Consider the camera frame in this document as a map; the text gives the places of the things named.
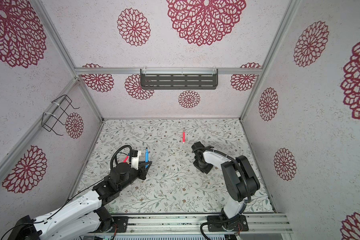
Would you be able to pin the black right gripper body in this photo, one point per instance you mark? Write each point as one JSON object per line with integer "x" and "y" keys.
{"x": 201, "y": 167}

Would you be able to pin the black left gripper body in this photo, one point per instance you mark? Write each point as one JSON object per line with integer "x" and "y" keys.
{"x": 134, "y": 175}

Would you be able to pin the blue highlighter pen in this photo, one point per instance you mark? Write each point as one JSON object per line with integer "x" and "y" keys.
{"x": 146, "y": 157}

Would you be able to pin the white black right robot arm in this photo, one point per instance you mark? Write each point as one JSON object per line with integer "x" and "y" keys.
{"x": 240, "y": 179}

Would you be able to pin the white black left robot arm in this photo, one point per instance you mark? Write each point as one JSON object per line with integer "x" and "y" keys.
{"x": 83, "y": 214}

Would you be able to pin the pink highlighter on table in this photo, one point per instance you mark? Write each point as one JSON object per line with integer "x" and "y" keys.
{"x": 126, "y": 159}

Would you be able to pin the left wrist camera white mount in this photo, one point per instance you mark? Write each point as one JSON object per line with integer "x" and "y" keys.
{"x": 134, "y": 159}

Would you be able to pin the dark grey wall shelf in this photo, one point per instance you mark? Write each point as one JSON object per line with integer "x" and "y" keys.
{"x": 179, "y": 80}

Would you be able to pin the black wire wall basket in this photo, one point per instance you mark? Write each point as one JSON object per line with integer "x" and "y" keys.
{"x": 51, "y": 119}

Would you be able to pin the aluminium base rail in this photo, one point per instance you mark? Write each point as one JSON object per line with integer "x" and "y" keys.
{"x": 204, "y": 224}

